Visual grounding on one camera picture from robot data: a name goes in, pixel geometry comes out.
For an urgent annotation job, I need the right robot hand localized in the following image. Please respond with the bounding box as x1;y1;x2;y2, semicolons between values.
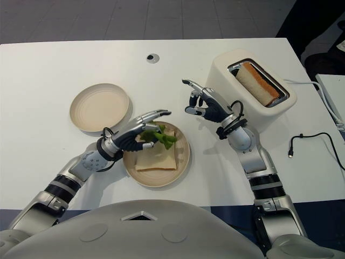
182;79;233;124

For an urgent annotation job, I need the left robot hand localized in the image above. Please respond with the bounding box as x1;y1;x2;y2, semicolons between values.
107;108;173;152

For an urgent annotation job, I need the green lettuce leaf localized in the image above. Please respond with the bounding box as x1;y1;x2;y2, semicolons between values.
140;121;178;150

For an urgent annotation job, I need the cream toaster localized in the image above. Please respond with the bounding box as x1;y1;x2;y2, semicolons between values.
205;48;298;126

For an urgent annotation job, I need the bread slice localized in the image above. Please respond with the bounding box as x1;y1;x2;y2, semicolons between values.
134;127;178;172
235;62;280;107

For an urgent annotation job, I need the cream plate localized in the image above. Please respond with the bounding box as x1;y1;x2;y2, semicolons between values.
122;121;191;188
69;83;134;133

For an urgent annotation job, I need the robot body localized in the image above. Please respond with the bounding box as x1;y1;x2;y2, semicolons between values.
0;199;272;259

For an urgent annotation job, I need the person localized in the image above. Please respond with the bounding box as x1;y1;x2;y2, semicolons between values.
274;0;345;79

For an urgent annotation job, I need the white cord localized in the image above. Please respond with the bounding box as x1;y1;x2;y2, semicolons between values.
282;78;345;172

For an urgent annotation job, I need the thin black plug cable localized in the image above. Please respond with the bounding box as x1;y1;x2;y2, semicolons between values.
288;131;345;170

